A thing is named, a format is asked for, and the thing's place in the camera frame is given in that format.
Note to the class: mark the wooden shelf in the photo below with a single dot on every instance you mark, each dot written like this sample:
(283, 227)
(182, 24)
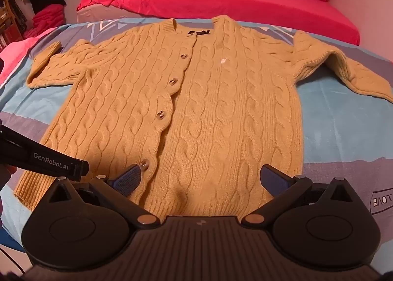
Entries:
(10, 29)

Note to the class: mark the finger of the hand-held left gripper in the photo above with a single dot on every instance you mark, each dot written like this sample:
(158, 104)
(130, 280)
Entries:
(80, 170)

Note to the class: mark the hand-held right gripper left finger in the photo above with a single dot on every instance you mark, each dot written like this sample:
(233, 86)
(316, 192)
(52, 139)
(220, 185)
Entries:
(127, 181)

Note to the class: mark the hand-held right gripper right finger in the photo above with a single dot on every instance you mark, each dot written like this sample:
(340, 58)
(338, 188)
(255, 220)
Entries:
(271, 176)

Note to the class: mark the pink cloth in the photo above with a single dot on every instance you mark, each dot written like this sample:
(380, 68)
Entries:
(15, 54)

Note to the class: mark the bed with red sheet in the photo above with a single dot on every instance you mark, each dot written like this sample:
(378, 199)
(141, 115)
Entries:
(230, 1)

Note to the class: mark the pile of red clothes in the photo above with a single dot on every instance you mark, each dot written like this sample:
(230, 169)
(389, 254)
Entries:
(47, 21)

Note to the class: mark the blue grey printed bedsheet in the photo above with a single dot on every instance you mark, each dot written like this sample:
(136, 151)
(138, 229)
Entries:
(337, 130)

